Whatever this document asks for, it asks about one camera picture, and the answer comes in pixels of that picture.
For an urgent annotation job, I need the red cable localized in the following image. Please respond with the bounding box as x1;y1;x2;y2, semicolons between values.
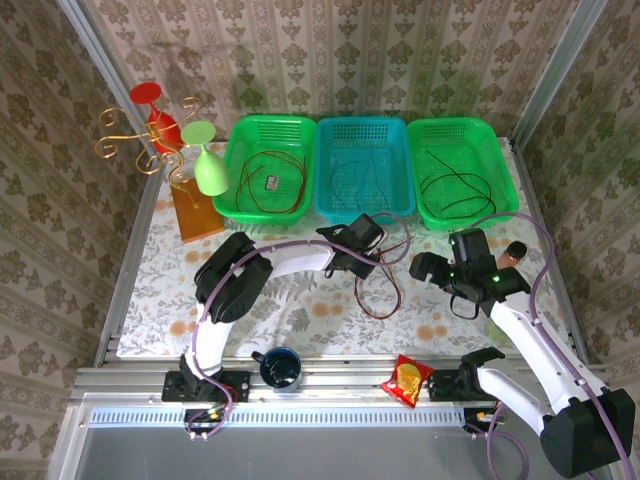
238;162;267;214
236;151;308;214
353;234;409;321
249;159;308;214

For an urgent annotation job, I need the black cable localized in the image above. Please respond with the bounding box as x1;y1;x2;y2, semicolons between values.
442;197;497;217
421;172;494;201
423;148;497;214

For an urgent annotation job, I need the brown bottle with black cap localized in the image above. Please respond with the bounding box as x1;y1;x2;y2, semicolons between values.
497;241;529;267

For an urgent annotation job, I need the green plastic basket with label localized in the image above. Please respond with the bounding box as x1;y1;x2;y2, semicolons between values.
213;114;319;226

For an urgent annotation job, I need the teal plastic basket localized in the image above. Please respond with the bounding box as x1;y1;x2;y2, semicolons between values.
314;117;419;226

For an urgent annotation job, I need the floral tablecloth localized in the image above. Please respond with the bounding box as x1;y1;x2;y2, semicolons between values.
117;139;569;359

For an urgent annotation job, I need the red snack packet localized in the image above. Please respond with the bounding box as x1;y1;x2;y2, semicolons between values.
381;353;435;410

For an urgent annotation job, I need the dark blue mug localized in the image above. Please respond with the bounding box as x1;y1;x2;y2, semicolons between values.
250;347;305;394

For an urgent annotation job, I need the black connector box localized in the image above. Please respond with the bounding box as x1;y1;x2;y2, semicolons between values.
183;407;226;441
462;407;501;435

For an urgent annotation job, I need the wooden base board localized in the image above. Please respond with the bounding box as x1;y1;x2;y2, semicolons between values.
170;177;226;245

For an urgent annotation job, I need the green plastic wine glass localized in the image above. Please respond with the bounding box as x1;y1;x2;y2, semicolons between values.
180;120;230;196

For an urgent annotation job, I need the red plastic wine glass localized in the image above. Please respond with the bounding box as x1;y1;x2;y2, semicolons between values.
129;82;184;154

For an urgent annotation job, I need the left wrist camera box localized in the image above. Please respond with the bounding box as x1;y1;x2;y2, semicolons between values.
348;213;387;253

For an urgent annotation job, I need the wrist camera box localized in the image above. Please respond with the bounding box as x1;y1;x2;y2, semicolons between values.
448;228;495;274
348;213;387;253

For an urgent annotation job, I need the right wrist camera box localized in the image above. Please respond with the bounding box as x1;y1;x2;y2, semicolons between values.
448;228;495;274

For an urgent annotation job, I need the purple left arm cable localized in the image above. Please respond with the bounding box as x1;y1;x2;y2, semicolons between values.
187;210;412;441

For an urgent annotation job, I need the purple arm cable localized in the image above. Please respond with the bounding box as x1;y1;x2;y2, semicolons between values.
469;212;636;476
187;210;412;441

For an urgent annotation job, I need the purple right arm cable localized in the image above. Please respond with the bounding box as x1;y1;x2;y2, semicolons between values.
469;212;636;476

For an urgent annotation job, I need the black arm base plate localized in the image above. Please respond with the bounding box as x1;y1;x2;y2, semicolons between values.
162;368;251;404
428;368;476;401

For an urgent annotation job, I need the white slotted cable duct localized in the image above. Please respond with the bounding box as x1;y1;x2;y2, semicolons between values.
88;405;464;427

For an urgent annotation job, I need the gold wire glass rack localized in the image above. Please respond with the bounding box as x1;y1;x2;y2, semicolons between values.
95;96;202;210

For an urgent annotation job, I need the aluminium frame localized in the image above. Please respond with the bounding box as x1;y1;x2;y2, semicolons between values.
47;0;640;480

